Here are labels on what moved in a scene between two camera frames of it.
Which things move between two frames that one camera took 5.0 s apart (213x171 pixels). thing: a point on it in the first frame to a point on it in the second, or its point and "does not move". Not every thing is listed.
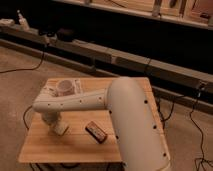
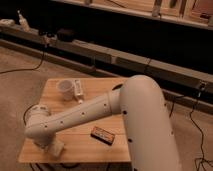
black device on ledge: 65,34 does not move
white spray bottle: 23,23 does not move
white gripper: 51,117 to 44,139
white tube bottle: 78,86 does not move
